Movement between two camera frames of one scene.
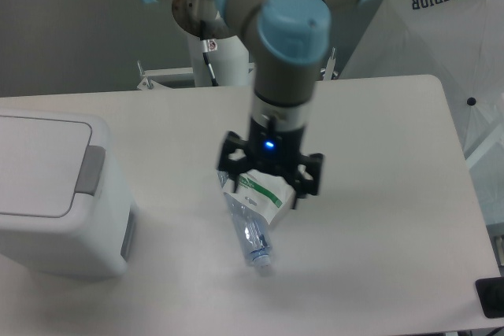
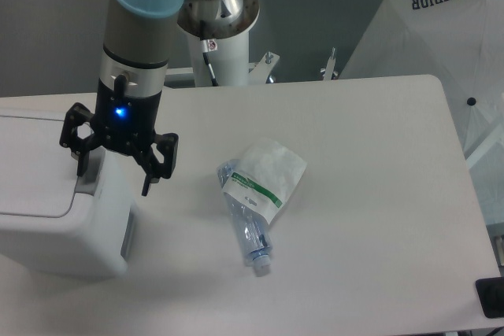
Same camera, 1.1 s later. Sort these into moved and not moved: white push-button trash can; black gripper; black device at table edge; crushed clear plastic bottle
Moved: black gripper
Not moved: white push-button trash can; crushed clear plastic bottle; black device at table edge
